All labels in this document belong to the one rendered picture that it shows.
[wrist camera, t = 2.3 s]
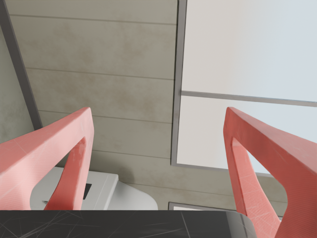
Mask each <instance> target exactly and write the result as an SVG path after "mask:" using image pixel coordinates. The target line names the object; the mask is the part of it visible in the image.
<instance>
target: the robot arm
mask: <svg viewBox="0 0 317 238"><path fill-rule="evenodd" d="M223 136H224V143H225V152H226V159H227V165H228V170H229V175H230V180H231V184H232V189H233V194H234V200H235V205H236V210H237V212H233V211H204V210H81V206H82V201H83V195H84V190H85V185H86V181H87V176H88V171H89V166H90V160H91V153H92V143H93V137H94V127H93V121H92V113H91V109H90V107H83V108H81V109H79V110H77V111H75V112H73V113H71V114H69V115H67V116H65V117H64V118H62V119H60V120H58V121H56V122H54V123H52V124H50V125H48V126H45V127H43V128H41V129H38V130H36V131H33V132H30V133H28V134H25V135H22V136H19V137H17V138H14V139H11V140H9V141H6V142H4V143H1V144H0V238H317V143H315V142H312V141H309V140H307V139H304V138H302V137H299V136H296V135H293V134H291V133H288V132H285V131H283V130H280V129H277V128H275V127H273V126H271V125H268V124H266V123H264V122H262V121H260V120H258V119H256V118H254V117H252V116H250V115H249V114H247V113H245V112H243V111H241V110H239V109H237V108H235V107H227V108H226V113H225V121H224V127H223ZM69 151H70V153H69V155H68V158H67V161H66V164H65V166H64V169H63V172H62V174H61V177H60V180H59V182H58V184H57V186H56V188H55V190H54V192H53V194H52V196H51V197H50V199H49V201H48V202H47V204H46V206H45V208H44V210H31V208H30V195H31V192H32V189H33V188H34V186H35V185H36V184H37V183H38V182H39V181H40V180H41V179H42V178H43V177H44V176H45V175H46V174H47V173H48V172H49V171H50V170H51V169H52V168H53V167H54V166H55V165H56V164H57V163H58V162H59V161H60V160H61V159H62V158H63V157H64V156H65V155H66V154H67V153H68V152H69ZM247 151H248V152H249V153H250V154H251V155H252V156H253V157H254V158H255V159H256V160H257V161H258V162H259V163H260V164H261V165H262V166H263V167H264V168H265V169H266V170H267V171H268V172H269V173H270V174H271V175H272V176H273V177H274V178H275V179H276V180H277V181H278V182H279V183H280V184H281V185H282V186H283V187H284V188H285V191H286V193H287V199H288V205H287V208H286V211H285V213H284V216H283V218H282V220H281V222H280V220H279V218H278V216H277V215H276V213H275V211H274V209H273V207H272V205H271V204H270V202H269V200H268V199H267V197H266V195H265V193H264V192H263V190H262V188H261V186H260V184H259V181H258V179H257V176H256V174H255V171H254V168H253V166H252V163H251V161H250V158H249V155H248V152H247Z"/></svg>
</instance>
